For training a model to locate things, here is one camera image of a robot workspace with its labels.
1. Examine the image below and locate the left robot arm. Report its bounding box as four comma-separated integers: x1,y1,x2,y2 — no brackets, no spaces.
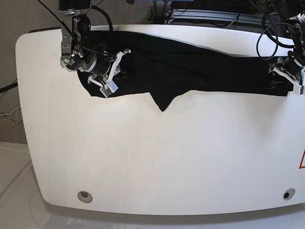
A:
269,0,305,95

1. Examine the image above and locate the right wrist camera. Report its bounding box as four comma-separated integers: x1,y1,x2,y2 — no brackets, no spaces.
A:
100,81,118,98

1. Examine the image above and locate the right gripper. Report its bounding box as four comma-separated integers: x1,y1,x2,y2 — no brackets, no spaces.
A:
88,49,132,87

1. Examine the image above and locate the left table grommet hole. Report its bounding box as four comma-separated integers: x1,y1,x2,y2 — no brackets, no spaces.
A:
77,191,93,203

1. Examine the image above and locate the yellow floor cable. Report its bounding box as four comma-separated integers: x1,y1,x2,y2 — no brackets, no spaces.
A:
0,107,23,126

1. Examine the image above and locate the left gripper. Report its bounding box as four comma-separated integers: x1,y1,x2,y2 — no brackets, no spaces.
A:
267,57,305,90

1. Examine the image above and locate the aluminium frame rail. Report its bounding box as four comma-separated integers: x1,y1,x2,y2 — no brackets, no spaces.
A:
164,9,286,31

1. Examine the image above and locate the right table grommet hole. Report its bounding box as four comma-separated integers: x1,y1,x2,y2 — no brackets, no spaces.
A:
283,188,295,200

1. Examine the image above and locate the black T-shirt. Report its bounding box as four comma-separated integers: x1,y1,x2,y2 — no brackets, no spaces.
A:
89,31,293,111

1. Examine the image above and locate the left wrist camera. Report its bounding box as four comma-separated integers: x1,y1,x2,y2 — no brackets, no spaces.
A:
293,84,305,95

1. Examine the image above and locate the table grommet hole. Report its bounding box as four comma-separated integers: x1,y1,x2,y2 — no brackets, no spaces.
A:
77,191,93,203
283,188,295,200

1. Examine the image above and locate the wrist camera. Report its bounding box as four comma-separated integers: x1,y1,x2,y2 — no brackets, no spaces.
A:
293,84,305,95
100,81,118,98

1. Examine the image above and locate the red warning triangle sticker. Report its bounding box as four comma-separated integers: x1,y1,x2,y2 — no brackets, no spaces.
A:
299,151,305,169

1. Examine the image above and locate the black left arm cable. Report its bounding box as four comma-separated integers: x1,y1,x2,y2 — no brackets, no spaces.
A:
247,0,298,60

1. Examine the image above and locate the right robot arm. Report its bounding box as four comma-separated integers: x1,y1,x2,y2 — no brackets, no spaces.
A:
59,0,131,89

